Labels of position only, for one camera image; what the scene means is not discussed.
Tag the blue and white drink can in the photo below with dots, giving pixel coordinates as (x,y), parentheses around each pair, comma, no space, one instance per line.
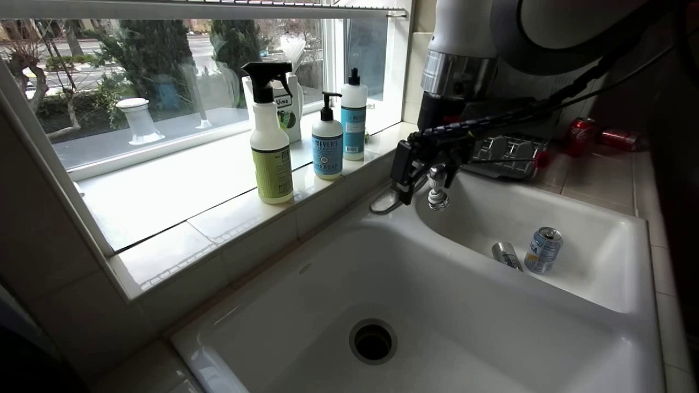
(543,250)

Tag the white spray bottle green label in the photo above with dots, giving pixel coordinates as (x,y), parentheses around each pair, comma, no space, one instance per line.
(292,109)

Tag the green spray bottle black trigger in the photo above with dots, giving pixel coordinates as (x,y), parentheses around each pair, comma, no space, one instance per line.
(271,145)

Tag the dark open sink drain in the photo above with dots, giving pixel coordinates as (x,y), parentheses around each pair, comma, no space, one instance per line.
(372,341)

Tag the blue label pump soap bottle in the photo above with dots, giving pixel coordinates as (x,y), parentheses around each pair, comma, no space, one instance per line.
(329,145)

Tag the white garden pedestal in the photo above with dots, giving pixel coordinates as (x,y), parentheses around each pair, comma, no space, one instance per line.
(139,120)

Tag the silver can with black print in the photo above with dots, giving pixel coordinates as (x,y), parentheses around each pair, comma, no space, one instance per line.
(505,253)

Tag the tall white blue pump bottle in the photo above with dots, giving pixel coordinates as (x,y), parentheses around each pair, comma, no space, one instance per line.
(354,117)

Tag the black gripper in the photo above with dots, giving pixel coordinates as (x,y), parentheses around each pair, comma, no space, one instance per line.
(444,145)

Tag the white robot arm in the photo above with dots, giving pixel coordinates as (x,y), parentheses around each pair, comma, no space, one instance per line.
(531,44)

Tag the white double basin sink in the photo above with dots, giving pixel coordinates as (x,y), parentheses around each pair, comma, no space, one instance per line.
(467,306)

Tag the chrome faucet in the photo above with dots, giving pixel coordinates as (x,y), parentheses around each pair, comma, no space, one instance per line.
(437,189)

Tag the white window frame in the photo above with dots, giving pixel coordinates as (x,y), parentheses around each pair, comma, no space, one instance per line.
(219,138)

